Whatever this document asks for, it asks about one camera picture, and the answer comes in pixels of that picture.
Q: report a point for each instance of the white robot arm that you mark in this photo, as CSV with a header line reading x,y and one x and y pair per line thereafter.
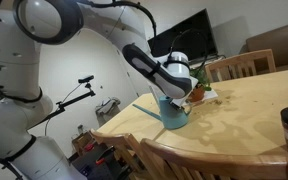
x,y
23,105

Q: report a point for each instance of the wooden chair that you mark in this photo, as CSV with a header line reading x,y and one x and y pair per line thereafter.
x,y
178,164
127,148
240,66

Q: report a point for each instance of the far left wooden chair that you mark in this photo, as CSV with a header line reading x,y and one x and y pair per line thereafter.
x,y
240,66

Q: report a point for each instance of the black camera on boom arm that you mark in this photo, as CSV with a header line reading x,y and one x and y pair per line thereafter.
x,y
63,104

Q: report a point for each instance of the teal plastic watering can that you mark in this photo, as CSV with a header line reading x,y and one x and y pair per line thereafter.
x,y
171,116

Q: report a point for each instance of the terracotta plant pot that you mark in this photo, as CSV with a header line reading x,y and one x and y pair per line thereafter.
x,y
197,94

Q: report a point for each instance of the black flat screen television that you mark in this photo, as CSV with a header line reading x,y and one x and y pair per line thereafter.
x,y
193,36

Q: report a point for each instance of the white paper under pot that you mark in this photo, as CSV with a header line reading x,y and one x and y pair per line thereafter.
x,y
207,95

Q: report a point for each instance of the brown leather armchair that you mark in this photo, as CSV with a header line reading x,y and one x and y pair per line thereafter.
x,y
277,41

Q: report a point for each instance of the grey cloth bundle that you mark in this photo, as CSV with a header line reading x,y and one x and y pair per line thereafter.
x,y
107,105

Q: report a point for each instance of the right wooden chair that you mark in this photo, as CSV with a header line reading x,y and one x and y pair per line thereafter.
x,y
178,164

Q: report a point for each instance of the white tv stand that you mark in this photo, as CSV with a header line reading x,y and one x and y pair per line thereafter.
x,y
196,63

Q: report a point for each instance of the green potted plant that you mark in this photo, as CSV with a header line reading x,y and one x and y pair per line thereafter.
x,y
203,81

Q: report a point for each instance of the clutter on floor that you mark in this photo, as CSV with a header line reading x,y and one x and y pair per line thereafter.
x,y
110,169

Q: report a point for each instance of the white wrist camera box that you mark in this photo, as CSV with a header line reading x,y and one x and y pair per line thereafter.
x,y
179,102

